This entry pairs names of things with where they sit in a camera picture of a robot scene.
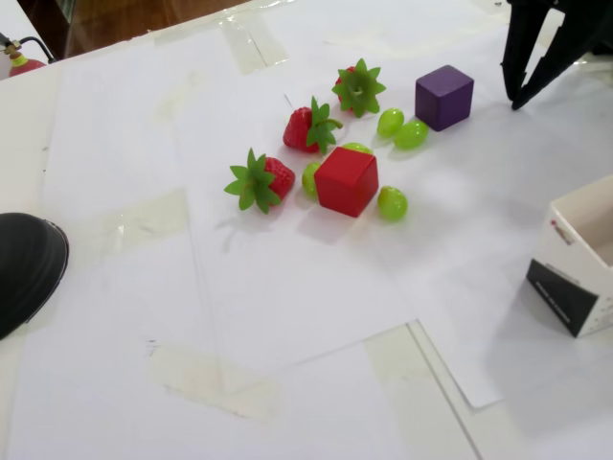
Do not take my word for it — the white and black carton box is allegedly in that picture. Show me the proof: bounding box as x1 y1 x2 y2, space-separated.
524 174 613 340

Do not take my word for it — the red fire extinguisher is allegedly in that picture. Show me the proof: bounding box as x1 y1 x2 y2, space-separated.
0 32 59 80

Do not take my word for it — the purple wooden cube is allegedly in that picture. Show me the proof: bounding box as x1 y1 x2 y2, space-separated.
414 64 475 133

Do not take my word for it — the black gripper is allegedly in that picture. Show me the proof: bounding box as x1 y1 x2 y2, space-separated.
500 0 613 111

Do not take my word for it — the red plastic strawberry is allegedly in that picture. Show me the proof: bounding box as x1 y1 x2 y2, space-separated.
282 95 345 156
223 147 297 216
331 57 388 119

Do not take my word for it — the black round dome object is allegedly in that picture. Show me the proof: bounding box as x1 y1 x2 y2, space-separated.
0 212 71 342

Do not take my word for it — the translucent tape strip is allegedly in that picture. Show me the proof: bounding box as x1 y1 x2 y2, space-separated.
102 189 191 250
362 319 483 460
219 9 291 76
148 344 282 424
155 71 205 128

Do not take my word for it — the red wooden cube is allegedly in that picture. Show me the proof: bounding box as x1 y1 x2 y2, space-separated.
313 146 380 219

